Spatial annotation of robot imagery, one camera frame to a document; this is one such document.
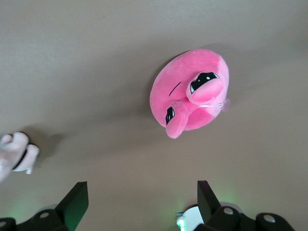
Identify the light pink plush dog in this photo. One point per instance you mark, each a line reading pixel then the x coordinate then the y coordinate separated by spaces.
pixel 19 146

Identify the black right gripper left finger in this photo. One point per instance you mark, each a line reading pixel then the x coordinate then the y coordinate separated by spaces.
pixel 72 211

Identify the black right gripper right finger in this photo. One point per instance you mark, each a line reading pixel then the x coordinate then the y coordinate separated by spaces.
pixel 209 207

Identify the round hot pink plush toy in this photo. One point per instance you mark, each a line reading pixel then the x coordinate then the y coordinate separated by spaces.
pixel 173 101

